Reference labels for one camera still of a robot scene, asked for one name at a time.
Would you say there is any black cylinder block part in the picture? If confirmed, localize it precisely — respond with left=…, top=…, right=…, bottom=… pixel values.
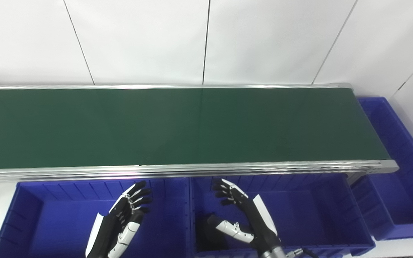
left=196, top=214, right=229, bottom=252

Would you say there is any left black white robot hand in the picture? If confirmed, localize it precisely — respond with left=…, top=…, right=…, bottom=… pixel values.
left=85, top=181, right=153, bottom=258

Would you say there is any aluminium conveyor leg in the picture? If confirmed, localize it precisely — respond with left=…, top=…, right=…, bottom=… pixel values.
left=346, top=172, right=367, bottom=185

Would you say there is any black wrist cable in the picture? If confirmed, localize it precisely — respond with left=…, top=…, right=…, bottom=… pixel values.
left=286, top=247, right=320, bottom=258

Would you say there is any green conveyor belt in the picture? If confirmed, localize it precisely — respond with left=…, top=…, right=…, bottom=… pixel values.
left=0, top=83, right=399, bottom=183
left=0, top=87, right=391, bottom=169

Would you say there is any blue plastic bin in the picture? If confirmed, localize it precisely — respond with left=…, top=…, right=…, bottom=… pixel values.
left=0, top=178, right=193, bottom=258
left=350, top=96, right=413, bottom=241
left=189, top=174, right=376, bottom=258

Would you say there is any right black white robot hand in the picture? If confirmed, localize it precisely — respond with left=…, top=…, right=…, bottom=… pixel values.
left=207, top=178, right=279, bottom=253

